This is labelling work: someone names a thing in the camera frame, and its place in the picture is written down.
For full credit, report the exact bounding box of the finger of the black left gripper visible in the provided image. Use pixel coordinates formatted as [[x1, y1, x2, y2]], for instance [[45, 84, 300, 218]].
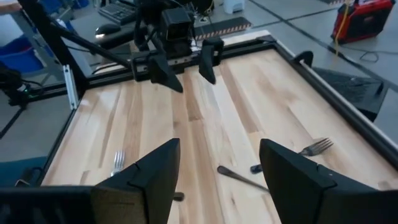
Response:
[[198, 37, 225, 85], [147, 52, 185, 94]]

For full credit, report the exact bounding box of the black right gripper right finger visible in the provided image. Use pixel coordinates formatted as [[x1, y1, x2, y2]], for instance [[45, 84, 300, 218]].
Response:
[[259, 138, 338, 224]]

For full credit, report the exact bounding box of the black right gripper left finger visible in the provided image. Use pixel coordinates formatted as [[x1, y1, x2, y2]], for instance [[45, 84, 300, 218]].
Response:
[[90, 138, 182, 224]]

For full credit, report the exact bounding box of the orange-handled silver fork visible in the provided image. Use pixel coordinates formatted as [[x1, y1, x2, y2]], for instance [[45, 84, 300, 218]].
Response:
[[111, 150, 126, 177]]

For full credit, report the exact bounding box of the black yellow-striped floor ramp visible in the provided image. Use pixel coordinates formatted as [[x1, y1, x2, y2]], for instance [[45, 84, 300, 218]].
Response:
[[193, 17, 253, 41]]

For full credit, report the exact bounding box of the white plastic container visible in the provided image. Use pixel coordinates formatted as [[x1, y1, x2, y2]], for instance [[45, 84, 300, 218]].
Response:
[[223, 0, 246, 15]]

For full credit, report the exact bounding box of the black computer mouse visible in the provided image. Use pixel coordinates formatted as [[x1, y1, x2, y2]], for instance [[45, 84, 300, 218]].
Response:
[[95, 23, 122, 37]]

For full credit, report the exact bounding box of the black keyboard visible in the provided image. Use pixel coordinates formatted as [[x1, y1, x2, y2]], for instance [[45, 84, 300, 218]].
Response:
[[98, 0, 137, 26]]

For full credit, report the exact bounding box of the black desk surface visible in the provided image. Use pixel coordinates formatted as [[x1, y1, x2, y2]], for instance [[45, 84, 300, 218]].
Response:
[[70, 6, 147, 50]]

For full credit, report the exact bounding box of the silver aluminium extrusion bar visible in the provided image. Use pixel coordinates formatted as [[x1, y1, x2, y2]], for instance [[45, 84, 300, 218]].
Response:
[[63, 64, 79, 110]]

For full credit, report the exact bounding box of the blue plastic bin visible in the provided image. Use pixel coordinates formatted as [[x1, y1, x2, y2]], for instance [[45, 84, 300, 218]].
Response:
[[0, 34, 44, 74]]

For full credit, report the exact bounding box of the red and black tool case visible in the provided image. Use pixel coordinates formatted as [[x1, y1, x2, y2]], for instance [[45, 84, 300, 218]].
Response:
[[331, 0, 396, 44]]

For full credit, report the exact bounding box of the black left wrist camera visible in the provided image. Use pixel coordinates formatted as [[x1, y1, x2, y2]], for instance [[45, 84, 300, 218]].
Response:
[[160, 7, 196, 44]]

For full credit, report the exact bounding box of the black clamp mount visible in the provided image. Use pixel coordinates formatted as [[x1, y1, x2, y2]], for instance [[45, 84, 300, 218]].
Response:
[[294, 50, 315, 68]]

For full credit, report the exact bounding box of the black metal table frame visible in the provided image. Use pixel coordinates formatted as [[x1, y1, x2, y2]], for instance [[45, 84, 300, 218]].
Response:
[[17, 0, 398, 170]]

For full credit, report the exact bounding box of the yellow power cable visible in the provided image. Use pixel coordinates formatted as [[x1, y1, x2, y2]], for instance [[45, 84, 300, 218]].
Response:
[[334, 0, 352, 57]]

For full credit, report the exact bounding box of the black floor cable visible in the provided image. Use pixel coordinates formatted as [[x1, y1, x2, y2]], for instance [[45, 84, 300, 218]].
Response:
[[337, 43, 382, 63]]

